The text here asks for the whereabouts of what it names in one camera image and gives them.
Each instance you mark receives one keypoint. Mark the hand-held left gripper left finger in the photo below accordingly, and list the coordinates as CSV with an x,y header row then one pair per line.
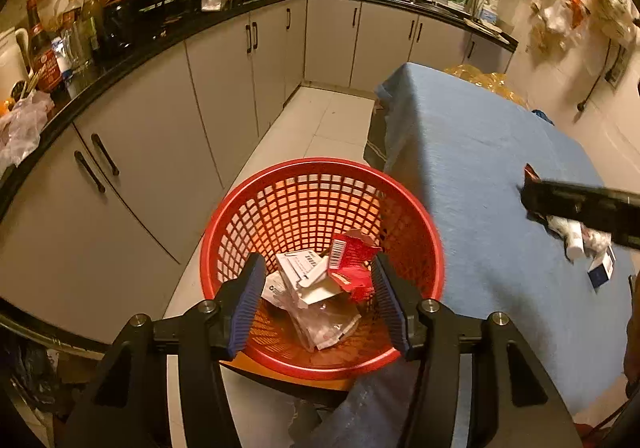
x,y
247,308

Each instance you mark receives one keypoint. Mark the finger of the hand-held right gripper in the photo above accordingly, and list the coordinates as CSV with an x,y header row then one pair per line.
x,y
575,200

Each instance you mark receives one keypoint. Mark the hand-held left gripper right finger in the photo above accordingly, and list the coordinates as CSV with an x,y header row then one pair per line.
x,y
390,308

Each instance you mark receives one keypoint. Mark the white tube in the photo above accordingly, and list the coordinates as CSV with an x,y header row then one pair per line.
x,y
575,238

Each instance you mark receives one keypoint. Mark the red torn wrapper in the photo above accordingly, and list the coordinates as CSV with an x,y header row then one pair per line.
x,y
350,268

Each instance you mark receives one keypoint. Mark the white barcode carton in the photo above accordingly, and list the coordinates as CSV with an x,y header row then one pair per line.
x,y
305,278

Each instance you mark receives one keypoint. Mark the clear plastic wrapper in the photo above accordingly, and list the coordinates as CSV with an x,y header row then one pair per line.
x,y
325,323

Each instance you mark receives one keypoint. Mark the blue white small box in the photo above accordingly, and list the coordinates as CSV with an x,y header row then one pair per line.
x,y
602,270

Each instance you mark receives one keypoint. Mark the red plastic basket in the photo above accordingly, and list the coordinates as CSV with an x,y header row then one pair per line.
x,y
300,193

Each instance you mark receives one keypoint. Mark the blue plastic bag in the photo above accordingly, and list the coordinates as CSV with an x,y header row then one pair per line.
x,y
542,116

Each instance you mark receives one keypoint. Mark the orange stool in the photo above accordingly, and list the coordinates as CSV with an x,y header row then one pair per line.
x,y
310,384

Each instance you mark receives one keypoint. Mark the blue tablecloth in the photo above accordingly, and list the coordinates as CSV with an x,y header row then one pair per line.
x,y
475,153

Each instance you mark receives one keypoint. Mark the yellow plastic bag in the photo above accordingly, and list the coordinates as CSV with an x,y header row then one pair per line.
x,y
495,83

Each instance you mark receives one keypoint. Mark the hanging plastic bags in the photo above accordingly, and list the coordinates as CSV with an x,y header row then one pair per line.
x,y
600,3

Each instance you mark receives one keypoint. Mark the white base cabinets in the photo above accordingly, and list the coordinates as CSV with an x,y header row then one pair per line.
x,y
150,128

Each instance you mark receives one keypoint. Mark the white jug blue label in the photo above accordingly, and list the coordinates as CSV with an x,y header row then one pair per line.
x,y
489,14

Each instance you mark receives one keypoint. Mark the black kitchen countertop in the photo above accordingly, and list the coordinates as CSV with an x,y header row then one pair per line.
x,y
150,40

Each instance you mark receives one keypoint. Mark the white crumpled plastic bag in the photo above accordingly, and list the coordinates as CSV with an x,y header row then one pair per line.
x,y
22,128

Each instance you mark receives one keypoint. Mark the black gas stove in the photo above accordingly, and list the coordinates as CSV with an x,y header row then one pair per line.
x,y
170,15

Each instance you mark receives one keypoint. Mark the small clear container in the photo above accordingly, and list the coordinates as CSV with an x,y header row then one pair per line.
x,y
212,3

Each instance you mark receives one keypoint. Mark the clear glass mug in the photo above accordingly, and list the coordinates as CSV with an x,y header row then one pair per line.
x,y
80,48

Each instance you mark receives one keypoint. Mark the blue white pouch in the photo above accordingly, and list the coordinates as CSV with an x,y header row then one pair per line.
x,y
60,60

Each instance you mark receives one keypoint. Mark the red label sauce bottle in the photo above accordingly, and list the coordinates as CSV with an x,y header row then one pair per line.
x,y
45,68

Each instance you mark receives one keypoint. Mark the white electric kettle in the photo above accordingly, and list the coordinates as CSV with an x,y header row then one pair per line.
x,y
10,63

